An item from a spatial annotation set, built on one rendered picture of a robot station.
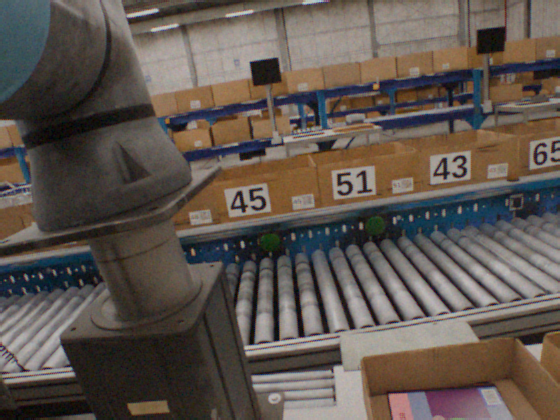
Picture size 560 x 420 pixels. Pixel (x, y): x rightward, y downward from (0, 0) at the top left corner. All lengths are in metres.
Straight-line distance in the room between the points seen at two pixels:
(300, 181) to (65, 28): 1.11
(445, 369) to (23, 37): 0.72
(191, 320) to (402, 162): 1.10
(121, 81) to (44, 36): 0.16
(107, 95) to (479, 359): 0.70
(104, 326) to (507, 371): 0.68
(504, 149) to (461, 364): 1.00
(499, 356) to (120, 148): 0.69
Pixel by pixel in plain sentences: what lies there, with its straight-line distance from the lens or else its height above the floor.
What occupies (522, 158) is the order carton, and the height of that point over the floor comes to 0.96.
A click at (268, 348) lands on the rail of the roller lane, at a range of 0.90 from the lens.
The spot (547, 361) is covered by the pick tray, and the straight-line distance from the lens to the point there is 0.78.
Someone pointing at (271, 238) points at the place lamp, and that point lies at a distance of 1.29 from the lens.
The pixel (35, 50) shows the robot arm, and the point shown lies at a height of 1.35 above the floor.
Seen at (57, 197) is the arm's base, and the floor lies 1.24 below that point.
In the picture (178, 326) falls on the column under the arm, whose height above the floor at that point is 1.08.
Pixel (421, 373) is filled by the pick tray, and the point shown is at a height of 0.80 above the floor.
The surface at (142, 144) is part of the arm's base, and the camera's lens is 0.41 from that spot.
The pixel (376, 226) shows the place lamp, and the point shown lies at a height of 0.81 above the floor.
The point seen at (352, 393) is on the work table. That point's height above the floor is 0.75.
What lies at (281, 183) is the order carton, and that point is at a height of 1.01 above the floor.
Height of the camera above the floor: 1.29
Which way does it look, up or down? 18 degrees down
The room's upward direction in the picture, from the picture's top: 9 degrees counter-clockwise
